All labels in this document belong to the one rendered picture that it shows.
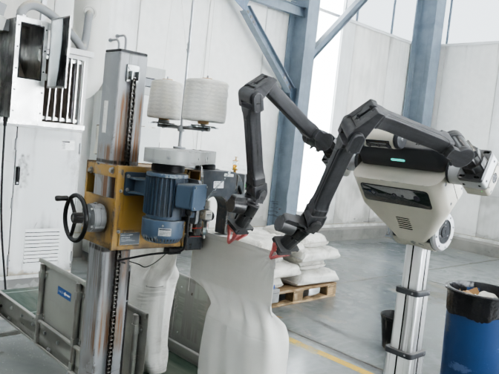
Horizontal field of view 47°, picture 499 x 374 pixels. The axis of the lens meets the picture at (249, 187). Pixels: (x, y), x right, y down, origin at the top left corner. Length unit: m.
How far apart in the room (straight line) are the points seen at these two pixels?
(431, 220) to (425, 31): 8.99
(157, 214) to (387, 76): 8.68
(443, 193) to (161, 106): 1.12
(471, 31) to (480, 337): 7.61
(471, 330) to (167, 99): 2.61
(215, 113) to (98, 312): 0.86
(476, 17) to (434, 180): 8.96
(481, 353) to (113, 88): 2.93
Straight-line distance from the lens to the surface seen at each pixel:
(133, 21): 6.89
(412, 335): 2.46
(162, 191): 2.01
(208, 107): 2.08
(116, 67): 2.17
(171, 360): 2.92
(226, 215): 2.45
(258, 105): 2.03
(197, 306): 3.00
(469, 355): 4.12
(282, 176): 8.33
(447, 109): 10.86
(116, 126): 2.16
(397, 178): 2.19
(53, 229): 5.07
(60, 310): 3.11
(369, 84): 10.02
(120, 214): 2.14
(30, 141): 4.90
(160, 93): 2.31
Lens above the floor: 1.47
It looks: 4 degrees down
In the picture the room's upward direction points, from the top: 6 degrees clockwise
